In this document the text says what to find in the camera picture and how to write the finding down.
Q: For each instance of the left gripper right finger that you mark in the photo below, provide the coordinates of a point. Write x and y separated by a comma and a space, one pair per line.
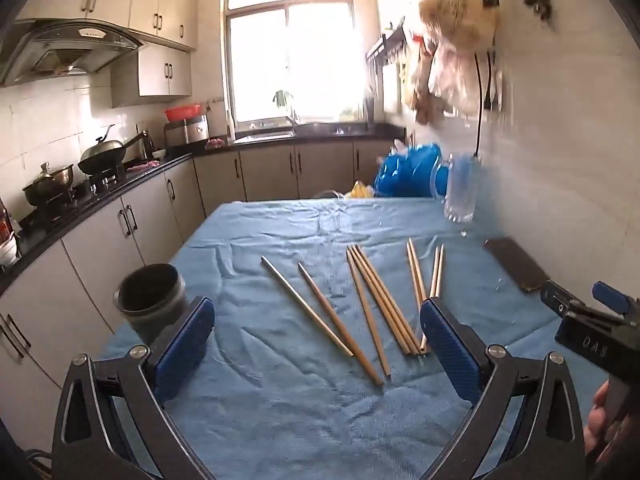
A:
457, 347

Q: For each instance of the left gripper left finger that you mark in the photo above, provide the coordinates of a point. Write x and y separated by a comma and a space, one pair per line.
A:
179, 349

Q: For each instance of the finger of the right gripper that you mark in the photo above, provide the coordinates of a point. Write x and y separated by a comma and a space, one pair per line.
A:
561, 301
611, 297

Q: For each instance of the wooden chopstick nine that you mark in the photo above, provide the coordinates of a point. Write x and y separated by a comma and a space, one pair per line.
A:
424, 343

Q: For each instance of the wooden chopstick three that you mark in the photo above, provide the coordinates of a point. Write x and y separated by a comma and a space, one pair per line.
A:
368, 313

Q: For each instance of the wooden chopstick two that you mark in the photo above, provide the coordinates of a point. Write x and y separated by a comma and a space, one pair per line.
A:
348, 340

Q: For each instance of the wooden chopstick four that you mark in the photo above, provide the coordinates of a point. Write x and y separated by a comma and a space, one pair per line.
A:
381, 302

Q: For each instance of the wooden chopstick six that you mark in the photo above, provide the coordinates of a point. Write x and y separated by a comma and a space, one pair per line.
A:
401, 322

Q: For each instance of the wooden chopstick eight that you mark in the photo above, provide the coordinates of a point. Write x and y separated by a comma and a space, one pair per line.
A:
418, 277

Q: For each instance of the wooden chopstick ten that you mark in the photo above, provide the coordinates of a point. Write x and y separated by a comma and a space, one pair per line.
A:
440, 265

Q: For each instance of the wooden chopstick seven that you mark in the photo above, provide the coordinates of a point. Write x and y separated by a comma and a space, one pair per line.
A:
412, 277

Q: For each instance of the wooden chopstick one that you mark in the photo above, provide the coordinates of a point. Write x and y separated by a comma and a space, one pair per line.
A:
299, 299

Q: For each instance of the wooden chopstick five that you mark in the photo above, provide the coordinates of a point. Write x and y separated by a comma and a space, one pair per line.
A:
390, 310

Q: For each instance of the lower kitchen cabinets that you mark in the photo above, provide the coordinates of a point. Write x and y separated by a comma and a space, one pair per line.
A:
150, 229

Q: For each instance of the kitchen cabinets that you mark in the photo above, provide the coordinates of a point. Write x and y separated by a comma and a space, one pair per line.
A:
150, 229
160, 71

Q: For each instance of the kitchen window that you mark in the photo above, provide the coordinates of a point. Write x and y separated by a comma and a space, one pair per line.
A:
290, 62

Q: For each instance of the upper kitchen cabinets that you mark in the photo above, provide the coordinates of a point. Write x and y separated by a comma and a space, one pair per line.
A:
160, 71

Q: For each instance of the person right hand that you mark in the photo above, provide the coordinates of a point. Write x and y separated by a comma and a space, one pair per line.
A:
612, 427

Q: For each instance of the black smartphone gold case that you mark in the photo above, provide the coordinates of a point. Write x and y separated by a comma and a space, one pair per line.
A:
528, 275

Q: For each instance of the dark grey utensil holder cup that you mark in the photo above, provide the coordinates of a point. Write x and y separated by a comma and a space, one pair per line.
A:
151, 299

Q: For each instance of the blue towel table cover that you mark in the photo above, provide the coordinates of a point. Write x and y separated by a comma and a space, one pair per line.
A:
400, 427

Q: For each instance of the clear glass mug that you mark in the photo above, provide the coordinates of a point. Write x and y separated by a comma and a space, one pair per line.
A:
455, 180

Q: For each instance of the blue plastic bag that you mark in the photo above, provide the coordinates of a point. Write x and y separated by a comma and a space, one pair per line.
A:
416, 171

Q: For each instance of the white bowl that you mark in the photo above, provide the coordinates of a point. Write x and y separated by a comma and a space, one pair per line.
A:
9, 253

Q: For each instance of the yellow plastic bag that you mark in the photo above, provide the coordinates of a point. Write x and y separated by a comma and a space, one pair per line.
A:
360, 190

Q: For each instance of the steel cooking pot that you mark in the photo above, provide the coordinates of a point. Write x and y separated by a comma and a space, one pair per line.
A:
49, 184

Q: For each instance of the black wok with lid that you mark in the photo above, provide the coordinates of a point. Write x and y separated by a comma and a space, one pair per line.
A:
108, 154

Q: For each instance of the rice cooker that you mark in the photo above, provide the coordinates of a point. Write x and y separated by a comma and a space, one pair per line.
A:
186, 131

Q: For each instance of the red plastic basin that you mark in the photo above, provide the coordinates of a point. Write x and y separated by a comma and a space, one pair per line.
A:
183, 112

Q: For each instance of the hanging plastic bags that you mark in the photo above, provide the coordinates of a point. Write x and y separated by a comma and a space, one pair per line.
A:
445, 71

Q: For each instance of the range hood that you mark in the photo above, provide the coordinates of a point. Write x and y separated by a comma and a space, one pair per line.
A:
43, 49

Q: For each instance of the wall dish rack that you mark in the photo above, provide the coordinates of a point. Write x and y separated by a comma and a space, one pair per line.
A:
387, 47

